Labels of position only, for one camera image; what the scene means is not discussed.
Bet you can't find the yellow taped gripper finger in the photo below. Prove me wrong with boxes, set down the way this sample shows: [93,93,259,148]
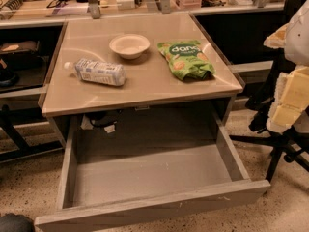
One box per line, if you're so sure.
[267,66,309,133]

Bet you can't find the green snack bag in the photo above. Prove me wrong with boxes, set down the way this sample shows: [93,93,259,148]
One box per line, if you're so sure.
[157,40,215,80]

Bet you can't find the open grey wooden drawer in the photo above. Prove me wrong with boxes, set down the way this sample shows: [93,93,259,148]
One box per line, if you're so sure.
[35,108,269,232]

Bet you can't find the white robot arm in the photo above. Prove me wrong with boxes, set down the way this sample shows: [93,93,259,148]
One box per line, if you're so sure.
[264,0,309,133]

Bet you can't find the black office chair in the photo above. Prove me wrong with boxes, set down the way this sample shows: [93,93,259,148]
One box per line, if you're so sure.
[231,0,309,181]

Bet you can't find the blue plastic water bottle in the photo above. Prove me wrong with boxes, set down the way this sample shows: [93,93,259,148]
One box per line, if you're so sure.
[64,58,126,87]

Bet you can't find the wooden drawer cabinet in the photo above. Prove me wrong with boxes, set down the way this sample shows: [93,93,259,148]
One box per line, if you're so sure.
[42,14,242,144]

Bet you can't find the white paper bowl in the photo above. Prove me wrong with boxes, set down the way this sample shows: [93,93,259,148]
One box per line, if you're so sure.
[109,34,150,60]

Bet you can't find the black object bottom left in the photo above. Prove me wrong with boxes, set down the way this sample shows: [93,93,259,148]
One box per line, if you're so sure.
[0,214,35,232]

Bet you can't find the long workbench behind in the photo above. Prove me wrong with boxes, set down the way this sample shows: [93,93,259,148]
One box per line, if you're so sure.
[0,0,284,28]

